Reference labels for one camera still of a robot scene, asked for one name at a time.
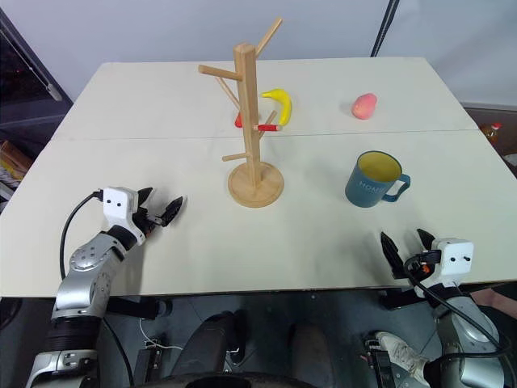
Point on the wooden mug tree stand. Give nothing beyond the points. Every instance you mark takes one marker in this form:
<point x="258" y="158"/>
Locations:
<point x="248" y="121"/>

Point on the orange liquid bottle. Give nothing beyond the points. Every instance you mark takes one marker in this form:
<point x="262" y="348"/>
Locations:
<point x="493" y="135"/>

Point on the pink toy peach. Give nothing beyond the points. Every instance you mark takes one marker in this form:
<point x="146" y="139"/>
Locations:
<point x="364" y="106"/>

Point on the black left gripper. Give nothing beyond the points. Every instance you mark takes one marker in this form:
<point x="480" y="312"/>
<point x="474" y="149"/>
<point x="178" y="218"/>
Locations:
<point x="146" y="221"/>

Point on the black slanted pole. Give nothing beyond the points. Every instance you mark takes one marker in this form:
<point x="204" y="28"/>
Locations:
<point x="383" y="28"/>

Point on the white sneaker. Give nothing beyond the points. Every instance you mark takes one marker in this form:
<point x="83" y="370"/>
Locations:
<point x="400" y="351"/>

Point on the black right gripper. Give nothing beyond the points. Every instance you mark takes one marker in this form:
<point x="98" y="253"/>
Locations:
<point x="424" y="266"/>

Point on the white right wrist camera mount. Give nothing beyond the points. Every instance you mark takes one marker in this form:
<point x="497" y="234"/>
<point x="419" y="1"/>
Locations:
<point x="456" y="258"/>

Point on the blue mug with yellow inside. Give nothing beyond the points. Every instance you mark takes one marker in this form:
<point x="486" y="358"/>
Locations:
<point x="369" y="184"/>

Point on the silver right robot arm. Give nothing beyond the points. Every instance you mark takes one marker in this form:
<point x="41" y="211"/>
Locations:
<point x="476" y="327"/>

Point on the yellow toy banana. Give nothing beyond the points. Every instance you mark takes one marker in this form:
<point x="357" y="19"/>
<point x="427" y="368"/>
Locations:
<point x="285" y="106"/>

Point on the dark rounded shape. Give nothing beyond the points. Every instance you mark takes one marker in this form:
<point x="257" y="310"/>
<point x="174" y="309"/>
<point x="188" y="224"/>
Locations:
<point x="210" y="343"/>

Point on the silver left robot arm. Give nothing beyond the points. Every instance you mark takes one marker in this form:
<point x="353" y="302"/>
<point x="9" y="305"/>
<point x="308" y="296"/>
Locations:
<point x="87" y="262"/>

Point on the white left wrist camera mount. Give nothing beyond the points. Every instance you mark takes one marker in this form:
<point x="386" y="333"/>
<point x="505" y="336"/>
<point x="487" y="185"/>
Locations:
<point x="117" y="202"/>

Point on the small red toy fruit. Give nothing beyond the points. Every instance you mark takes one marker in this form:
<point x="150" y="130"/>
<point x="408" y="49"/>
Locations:
<point x="238" y="120"/>

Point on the cardboard box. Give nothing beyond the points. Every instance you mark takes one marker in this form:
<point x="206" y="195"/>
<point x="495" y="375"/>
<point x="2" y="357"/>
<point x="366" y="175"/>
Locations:
<point x="12" y="163"/>

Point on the black table foot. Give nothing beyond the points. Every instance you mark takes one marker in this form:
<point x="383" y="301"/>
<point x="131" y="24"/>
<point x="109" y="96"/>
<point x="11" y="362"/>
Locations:
<point x="137" y="308"/>
<point x="400" y="298"/>

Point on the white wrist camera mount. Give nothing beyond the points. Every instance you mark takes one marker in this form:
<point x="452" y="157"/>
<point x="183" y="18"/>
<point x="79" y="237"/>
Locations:
<point x="456" y="258"/>
<point x="117" y="202"/>

